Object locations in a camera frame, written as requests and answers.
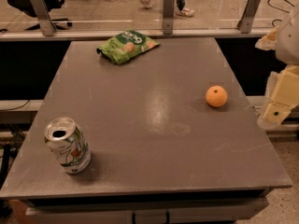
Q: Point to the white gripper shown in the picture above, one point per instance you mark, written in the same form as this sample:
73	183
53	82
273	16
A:
289	42

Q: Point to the orange fruit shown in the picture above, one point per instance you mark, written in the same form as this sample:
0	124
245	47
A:
216	96

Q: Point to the green rice chip bag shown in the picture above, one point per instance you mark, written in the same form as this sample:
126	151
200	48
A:
123	47

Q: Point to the white green soda can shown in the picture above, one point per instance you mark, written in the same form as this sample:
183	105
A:
66	141

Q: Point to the black office chair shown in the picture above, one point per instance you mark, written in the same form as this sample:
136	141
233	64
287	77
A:
25	7

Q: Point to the right metal bracket post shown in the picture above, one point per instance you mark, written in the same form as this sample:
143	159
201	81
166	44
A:
247	18

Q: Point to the metal bracket post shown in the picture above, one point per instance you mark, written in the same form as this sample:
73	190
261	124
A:
247	18
46	25
168	15

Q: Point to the metal rail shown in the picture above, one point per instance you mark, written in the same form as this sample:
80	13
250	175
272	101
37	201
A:
103	35

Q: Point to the middle metal bracket post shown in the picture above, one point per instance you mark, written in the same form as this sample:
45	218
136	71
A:
168	15

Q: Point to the left metal bracket post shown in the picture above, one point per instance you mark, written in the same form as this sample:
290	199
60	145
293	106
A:
46	25

